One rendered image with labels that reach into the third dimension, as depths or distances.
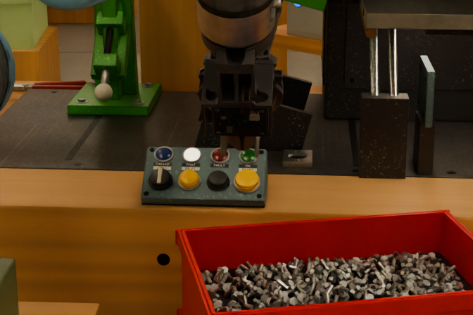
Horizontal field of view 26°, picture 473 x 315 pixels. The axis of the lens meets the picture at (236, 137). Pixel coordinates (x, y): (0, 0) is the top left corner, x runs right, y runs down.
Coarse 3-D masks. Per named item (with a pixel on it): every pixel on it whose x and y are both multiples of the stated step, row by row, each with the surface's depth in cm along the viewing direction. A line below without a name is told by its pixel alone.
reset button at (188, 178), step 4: (184, 172) 124; (188, 172) 124; (192, 172) 124; (180, 176) 123; (184, 176) 123; (188, 176) 123; (192, 176) 123; (196, 176) 123; (180, 180) 123; (184, 180) 123; (188, 180) 123; (192, 180) 123; (196, 180) 123; (180, 184) 123; (184, 184) 123; (188, 184) 123; (192, 184) 123; (196, 184) 123
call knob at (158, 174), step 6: (162, 168) 124; (150, 174) 124; (156, 174) 123; (162, 174) 123; (168, 174) 124; (150, 180) 124; (156, 180) 123; (162, 180) 123; (168, 180) 123; (156, 186) 123; (162, 186) 123
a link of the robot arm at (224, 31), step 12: (276, 0) 96; (204, 12) 95; (264, 12) 95; (204, 24) 96; (216, 24) 95; (228, 24) 94; (240, 24) 94; (252, 24) 95; (264, 24) 96; (216, 36) 96; (228, 36) 96; (240, 36) 95; (252, 36) 96; (264, 36) 97
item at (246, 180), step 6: (240, 174) 123; (246, 174) 123; (252, 174) 123; (240, 180) 123; (246, 180) 122; (252, 180) 122; (258, 180) 123; (240, 186) 122; (246, 186) 122; (252, 186) 122
